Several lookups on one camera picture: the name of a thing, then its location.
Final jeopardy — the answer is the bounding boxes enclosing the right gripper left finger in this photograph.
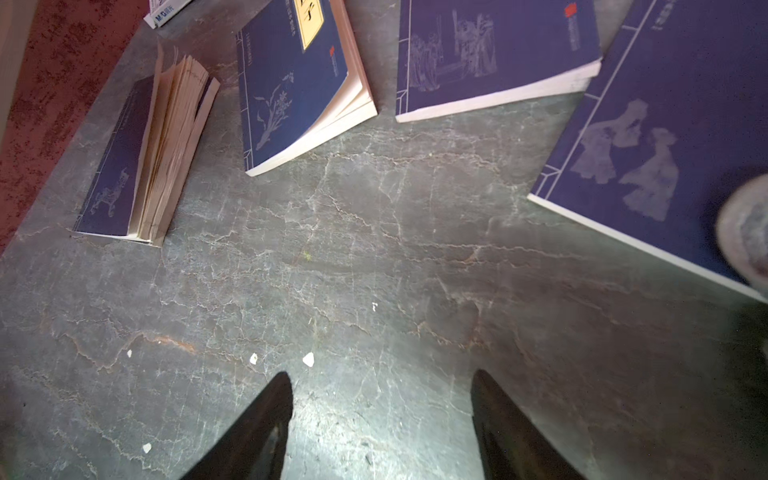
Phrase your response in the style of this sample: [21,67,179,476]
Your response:
[182,371,293,480]

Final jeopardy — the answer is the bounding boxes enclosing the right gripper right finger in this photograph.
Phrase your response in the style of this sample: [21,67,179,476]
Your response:
[471,369,583,480]

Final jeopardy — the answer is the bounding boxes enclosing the blue book Hanfeizi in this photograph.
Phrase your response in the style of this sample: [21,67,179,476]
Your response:
[73,49,220,247]

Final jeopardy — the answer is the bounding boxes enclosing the grey knitted cloth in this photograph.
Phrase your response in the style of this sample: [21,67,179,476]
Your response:
[716,175,767,295]

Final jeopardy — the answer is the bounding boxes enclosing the blue book Zhuangzi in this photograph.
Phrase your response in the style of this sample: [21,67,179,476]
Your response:
[236,1,378,177]

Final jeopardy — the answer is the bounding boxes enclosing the blue book Yuewei notes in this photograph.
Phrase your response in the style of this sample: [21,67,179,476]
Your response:
[529,1,767,297]

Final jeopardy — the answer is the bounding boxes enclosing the blue book Tang poems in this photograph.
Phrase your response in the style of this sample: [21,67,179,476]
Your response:
[395,0,602,123]

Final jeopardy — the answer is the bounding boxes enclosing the white red pen package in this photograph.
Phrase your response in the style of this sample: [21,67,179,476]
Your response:
[144,0,192,29]

